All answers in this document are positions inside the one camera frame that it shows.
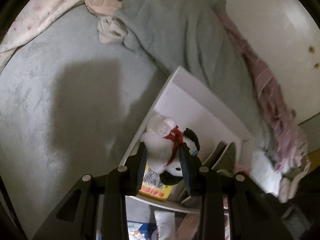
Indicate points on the yellow book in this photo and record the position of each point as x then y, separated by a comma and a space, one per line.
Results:
153, 187

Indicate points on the white small cloth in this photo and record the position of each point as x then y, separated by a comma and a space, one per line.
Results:
111, 30

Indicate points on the pink floral pillow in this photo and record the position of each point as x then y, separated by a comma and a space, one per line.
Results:
35, 17

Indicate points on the purple striped cloth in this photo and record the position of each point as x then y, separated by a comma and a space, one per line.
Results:
290, 139

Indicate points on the blue mask packet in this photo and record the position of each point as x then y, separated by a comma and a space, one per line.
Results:
143, 231

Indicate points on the white cardboard box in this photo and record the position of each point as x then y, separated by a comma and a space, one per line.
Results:
192, 105

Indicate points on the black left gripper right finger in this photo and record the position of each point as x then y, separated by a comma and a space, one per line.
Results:
250, 215

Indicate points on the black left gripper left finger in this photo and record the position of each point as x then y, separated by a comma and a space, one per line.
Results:
76, 215

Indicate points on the white folded bedding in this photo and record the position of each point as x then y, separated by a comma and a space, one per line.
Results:
282, 186

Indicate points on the grey-green blanket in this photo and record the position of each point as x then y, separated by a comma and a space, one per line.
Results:
188, 33

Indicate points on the green plaid pouch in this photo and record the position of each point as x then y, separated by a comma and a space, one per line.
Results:
226, 163

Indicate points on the white snowman plush toy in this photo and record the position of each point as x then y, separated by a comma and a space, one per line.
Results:
163, 138

